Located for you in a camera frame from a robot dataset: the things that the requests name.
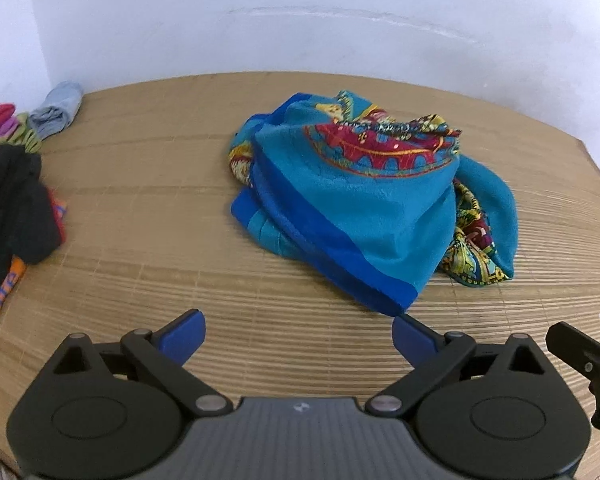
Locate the bamboo mat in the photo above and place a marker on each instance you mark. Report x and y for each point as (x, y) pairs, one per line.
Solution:
(155, 210)

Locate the colourful patterned cloth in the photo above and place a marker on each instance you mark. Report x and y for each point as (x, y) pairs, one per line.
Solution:
(360, 210)

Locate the orange printed garment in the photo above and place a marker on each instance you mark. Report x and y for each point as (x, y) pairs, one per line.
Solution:
(0, 290)

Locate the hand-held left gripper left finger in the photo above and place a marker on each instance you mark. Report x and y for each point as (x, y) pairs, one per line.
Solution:
(185, 335)

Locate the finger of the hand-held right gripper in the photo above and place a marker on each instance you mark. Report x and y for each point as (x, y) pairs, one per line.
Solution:
(590, 355)

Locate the light blue garment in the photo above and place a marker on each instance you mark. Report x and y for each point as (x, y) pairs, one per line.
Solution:
(55, 110)

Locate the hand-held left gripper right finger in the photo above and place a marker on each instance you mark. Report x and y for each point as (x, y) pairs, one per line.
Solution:
(412, 337)

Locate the green garment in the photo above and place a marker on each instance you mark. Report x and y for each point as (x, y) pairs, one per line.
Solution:
(30, 135)

